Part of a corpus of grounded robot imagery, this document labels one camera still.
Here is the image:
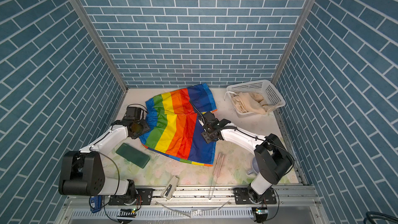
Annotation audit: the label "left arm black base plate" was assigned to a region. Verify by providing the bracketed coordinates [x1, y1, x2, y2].
[108, 188, 154, 207]

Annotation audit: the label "beige shorts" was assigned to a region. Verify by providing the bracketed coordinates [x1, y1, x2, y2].
[231, 92, 274, 115]

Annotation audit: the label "blue handheld tool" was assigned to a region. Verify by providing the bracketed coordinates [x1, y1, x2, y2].
[89, 196, 103, 214]

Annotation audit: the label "white plastic laundry basket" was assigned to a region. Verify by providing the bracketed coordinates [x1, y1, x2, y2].
[224, 80, 286, 117]

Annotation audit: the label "dark green rectangular block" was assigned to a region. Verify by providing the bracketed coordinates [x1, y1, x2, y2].
[116, 143, 150, 169]

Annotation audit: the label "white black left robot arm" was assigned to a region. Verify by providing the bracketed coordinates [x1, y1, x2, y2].
[59, 104, 150, 203]

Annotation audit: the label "aluminium front rail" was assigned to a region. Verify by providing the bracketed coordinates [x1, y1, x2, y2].
[62, 184, 321, 209]

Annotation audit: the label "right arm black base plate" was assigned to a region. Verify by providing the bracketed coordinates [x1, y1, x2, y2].
[232, 187, 277, 205]

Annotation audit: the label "rainbow striped shorts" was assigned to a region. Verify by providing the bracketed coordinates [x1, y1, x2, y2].
[139, 84, 217, 167]

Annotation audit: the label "lavender bowl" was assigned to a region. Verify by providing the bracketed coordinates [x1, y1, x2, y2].
[246, 158, 259, 176]

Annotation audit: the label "black cable bundle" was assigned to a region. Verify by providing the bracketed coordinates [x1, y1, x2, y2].
[363, 211, 398, 224]

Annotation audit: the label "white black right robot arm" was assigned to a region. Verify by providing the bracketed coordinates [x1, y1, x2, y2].
[189, 101, 295, 203]

